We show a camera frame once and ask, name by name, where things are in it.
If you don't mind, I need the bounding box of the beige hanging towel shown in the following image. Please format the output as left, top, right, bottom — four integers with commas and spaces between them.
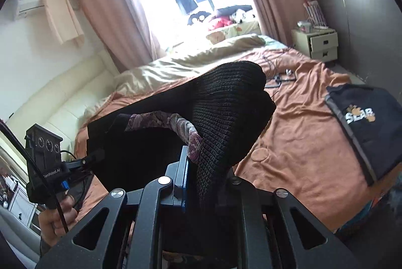
39, 0, 85, 48

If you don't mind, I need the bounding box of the grey wardrobe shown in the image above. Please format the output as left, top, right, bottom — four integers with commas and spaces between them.
300, 0, 402, 85

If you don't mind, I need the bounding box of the white air conditioner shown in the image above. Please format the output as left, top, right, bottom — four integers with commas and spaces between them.
13, 0, 46, 21

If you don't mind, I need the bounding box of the black knit garment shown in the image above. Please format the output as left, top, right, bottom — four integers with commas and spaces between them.
67, 60, 277, 260

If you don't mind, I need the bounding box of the red white striped box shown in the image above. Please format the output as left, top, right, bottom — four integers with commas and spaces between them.
302, 0, 328, 30

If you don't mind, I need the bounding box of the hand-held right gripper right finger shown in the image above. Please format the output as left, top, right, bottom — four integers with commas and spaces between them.
220, 175, 359, 269

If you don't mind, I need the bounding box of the black braided cable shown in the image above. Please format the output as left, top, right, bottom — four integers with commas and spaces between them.
0, 118, 70, 235

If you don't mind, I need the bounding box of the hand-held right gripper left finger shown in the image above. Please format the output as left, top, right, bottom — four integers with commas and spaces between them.
34, 145, 190, 269

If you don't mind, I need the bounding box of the white nightstand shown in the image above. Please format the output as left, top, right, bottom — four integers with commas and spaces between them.
290, 28, 339, 64

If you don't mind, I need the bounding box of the orange blanket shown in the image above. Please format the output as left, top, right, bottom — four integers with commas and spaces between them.
74, 47, 393, 233

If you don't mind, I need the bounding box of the white cabinet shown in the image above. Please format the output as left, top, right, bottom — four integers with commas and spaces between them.
8, 186, 38, 227

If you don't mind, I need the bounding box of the colourful printed cloth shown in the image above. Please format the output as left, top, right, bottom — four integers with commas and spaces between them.
339, 176, 402, 236

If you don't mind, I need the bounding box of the beige duvet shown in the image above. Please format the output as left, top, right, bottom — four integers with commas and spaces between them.
83, 33, 291, 119

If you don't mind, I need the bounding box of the folded navy printed t-shirt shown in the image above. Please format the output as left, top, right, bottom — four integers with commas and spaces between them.
325, 84, 402, 187

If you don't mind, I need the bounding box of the person's left hand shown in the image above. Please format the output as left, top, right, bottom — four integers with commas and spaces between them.
38, 194, 79, 244

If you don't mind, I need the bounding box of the cream leather headboard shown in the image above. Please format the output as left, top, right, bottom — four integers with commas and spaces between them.
5, 51, 124, 147

